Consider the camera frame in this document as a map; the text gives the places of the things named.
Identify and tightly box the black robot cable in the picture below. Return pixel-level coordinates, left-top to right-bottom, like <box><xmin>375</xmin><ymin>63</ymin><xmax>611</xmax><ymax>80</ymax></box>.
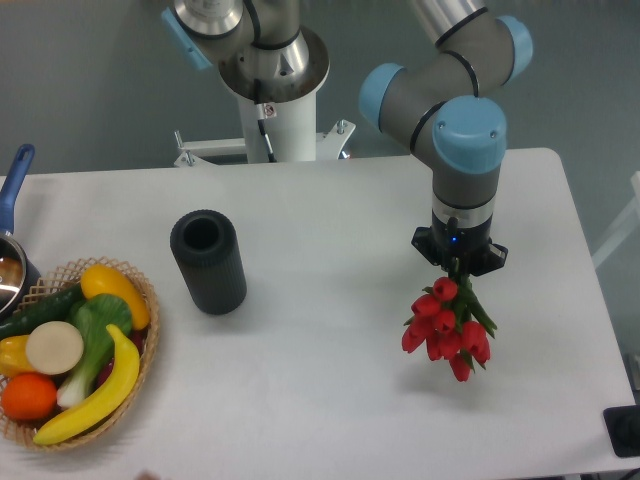
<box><xmin>252</xmin><ymin>78</ymin><xmax>278</xmax><ymax>164</ymax></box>

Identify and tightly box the red tulip bouquet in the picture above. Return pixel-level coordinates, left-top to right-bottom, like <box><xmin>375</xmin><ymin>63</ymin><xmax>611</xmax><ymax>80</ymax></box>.
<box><xmin>401</xmin><ymin>272</ymin><xmax>497</xmax><ymax>383</ymax></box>

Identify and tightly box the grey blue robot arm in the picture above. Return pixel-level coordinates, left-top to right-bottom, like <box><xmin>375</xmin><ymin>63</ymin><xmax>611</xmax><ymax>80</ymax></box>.
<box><xmin>161</xmin><ymin>1</ymin><xmax>533</xmax><ymax>280</ymax></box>

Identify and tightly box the white chair frame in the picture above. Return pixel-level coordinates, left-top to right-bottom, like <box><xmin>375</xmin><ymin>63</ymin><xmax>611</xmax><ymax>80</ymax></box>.
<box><xmin>591</xmin><ymin>171</ymin><xmax>639</xmax><ymax>269</ymax></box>

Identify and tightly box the yellow banana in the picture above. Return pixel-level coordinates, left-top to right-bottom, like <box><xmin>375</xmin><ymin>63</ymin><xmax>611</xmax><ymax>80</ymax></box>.
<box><xmin>33</xmin><ymin>324</ymin><xmax>140</xmax><ymax>446</ymax></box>

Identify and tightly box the green cucumber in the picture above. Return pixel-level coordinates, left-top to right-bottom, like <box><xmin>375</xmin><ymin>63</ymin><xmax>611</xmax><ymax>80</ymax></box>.
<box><xmin>1</xmin><ymin>283</ymin><xmax>84</xmax><ymax>340</ymax></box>

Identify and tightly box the yellow bell pepper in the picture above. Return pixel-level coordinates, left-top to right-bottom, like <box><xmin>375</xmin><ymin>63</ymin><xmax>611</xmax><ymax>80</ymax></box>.
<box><xmin>0</xmin><ymin>335</ymin><xmax>35</xmax><ymax>378</ymax></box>

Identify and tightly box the woven wicker basket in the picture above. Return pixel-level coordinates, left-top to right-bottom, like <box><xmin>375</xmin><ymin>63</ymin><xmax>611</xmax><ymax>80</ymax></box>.
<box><xmin>1</xmin><ymin>257</ymin><xmax>160</xmax><ymax>452</ymax></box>

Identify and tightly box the blue handled saucepan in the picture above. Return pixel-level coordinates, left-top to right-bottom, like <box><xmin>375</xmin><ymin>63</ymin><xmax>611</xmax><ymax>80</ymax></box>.
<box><xmin>1</xmin><ymin>144</ymin><xmax>40</xmax><ymax>321</ymax></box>

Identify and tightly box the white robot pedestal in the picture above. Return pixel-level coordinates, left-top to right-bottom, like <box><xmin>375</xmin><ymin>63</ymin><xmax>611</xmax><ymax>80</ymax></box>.
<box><xmin>174</xmin><ymin>92</ymin><xmax>356</xmax><ymax>167</ymax></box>

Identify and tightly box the orange fruit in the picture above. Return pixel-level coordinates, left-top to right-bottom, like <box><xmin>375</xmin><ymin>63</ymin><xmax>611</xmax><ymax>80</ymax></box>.
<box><xmin>1</xmin><ymin>373</ymin><xmax>57</xmax><ymax>421</ymax></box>

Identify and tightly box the green leek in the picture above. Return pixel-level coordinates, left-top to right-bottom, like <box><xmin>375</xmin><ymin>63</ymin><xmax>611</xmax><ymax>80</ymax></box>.
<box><xmin>57</xmin><ymin>294</ymin><xmax>132</xmax><ymax>410</ymax></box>

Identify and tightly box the yellow lemon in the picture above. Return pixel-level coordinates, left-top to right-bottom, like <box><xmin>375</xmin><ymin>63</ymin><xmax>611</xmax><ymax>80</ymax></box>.
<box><xmin>80</xmin><ymin>264</ymin><xmax>150</xmax><ymax>331</ymax></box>

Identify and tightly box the dark grey ribbed vase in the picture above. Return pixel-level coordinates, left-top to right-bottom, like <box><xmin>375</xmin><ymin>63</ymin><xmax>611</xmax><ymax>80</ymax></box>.
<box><xmin>170</xmin><ymin>210</ymin><xmax>247</xmax><ymax>315</ymax></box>

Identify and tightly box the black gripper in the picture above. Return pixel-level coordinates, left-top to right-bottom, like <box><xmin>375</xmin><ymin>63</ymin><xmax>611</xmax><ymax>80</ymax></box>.
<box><xmin>411</xmin><ymin>207</ymin><xmax>508</xmax><ymax>277</ymax></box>

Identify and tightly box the black device at edge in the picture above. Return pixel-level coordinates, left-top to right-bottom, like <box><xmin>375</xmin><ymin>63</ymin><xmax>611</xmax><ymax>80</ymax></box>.
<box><xmin>603</xmin><ymin>405</ymin><xmax>639</xmax><ymax>458</ymax></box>

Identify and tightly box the beige round disc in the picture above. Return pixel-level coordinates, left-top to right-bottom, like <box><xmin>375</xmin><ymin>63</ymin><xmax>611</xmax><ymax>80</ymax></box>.
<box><xmin>25</xmin><ymin>321</ymin><xmax>84</xmax><ymax>375</ymax></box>

